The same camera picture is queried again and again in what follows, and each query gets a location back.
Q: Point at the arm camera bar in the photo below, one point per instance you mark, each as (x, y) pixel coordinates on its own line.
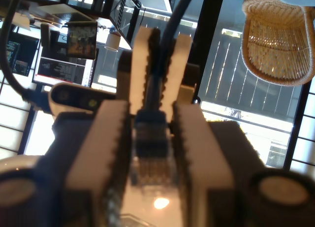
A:
(73, 96)

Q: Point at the silver laptop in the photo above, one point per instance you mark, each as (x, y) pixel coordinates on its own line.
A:
(66, 14)

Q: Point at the tablet with colourful picture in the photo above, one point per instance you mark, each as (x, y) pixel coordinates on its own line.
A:
(81, 40)

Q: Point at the white cup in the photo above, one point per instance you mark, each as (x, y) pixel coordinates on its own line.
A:
(112, 42)

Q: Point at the hanging wicker chair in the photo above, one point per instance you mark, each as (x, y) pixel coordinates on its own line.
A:
(270, 52)

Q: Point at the black computer monitor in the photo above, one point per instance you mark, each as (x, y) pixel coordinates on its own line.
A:
(22, 54)
(61, 69)

